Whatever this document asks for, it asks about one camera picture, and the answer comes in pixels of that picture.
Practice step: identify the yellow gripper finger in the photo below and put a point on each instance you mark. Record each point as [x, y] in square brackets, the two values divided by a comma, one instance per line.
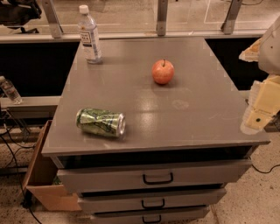
[251, 54]
[263, 105]

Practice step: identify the clear blue plastic water bottle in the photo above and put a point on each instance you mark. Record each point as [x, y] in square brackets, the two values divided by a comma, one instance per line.
[89, 36]

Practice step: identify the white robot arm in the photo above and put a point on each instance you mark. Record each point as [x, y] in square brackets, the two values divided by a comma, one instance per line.
[269, 51]

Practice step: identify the crushed green soda can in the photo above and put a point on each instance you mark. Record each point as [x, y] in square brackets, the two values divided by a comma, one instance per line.
[101, 122]

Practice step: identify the small clear bottle on ledge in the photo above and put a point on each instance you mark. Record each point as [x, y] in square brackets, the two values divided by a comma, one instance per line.
[10, 90]

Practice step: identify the red apple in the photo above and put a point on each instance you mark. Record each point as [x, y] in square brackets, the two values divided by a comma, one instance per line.
[162, 71]

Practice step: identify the grey drawer cabinet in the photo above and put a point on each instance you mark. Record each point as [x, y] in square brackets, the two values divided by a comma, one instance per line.
[195, 117]

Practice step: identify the middle grey drawer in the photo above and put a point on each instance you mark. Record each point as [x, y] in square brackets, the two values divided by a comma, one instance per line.
[150, 200]

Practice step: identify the grey drawer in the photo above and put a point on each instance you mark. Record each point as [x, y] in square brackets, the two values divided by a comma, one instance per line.
[151, 216]
[147, 176]
[150, 200]

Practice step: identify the bottom grey drawer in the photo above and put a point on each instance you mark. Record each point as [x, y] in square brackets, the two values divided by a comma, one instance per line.
[151, 216]

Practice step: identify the top grey drawer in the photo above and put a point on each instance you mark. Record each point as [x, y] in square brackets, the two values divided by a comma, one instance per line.
[147, 176]

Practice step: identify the brown cardboard box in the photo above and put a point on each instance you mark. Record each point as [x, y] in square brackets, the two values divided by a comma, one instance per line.
[40, 176]

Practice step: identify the black office chair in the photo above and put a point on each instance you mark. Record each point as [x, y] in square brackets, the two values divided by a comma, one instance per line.
[14, 14]

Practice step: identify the right metal railing post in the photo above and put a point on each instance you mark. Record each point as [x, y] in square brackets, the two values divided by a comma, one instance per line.
[229, 22]

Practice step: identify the left metal railing post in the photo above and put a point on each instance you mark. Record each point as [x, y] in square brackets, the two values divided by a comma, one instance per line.
[52, 19]

